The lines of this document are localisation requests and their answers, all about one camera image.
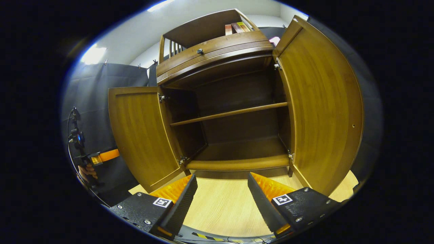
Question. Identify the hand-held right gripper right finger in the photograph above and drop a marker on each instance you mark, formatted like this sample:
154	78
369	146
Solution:
264	210

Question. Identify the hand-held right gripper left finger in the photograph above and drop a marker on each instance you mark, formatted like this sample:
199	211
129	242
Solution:
181	206

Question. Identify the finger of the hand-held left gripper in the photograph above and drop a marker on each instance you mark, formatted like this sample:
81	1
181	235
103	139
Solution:
106	156

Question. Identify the wooden inner cabinet shelf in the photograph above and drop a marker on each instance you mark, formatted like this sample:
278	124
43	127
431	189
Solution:
230	113

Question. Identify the wooden cabinet drawer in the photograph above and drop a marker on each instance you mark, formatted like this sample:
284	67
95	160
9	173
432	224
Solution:
220	51

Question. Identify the black backdrop cloth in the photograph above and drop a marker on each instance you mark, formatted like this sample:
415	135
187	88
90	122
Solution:
98	88

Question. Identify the ceiling light panel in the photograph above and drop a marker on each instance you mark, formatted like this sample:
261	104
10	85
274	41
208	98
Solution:
93	54
159	5

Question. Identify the yellow book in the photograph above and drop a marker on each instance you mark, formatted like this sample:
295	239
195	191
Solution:
244	26

